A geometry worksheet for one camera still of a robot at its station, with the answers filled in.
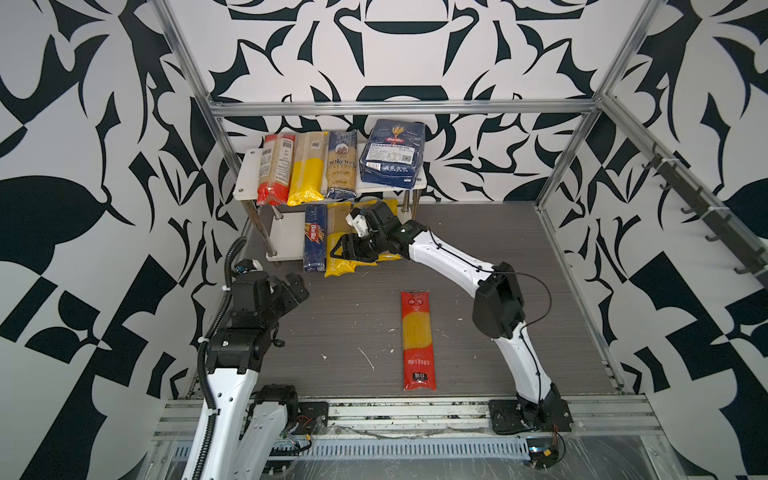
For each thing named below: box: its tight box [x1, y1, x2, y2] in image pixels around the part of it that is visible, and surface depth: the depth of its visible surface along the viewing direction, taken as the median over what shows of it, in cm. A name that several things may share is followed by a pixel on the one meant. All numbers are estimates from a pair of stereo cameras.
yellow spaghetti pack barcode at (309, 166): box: [287, 132, 329, 206], surface depth 80 cm
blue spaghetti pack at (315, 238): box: [304, 204, 327, 273], surface depth 99 cm
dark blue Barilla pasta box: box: [359, 119, 425, 189], surface depth 76 cm
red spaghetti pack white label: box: [257, 133, 296, 206], surface depth 78 cm
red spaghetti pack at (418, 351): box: [401, 291, 437, 392], surface depth 86 cm
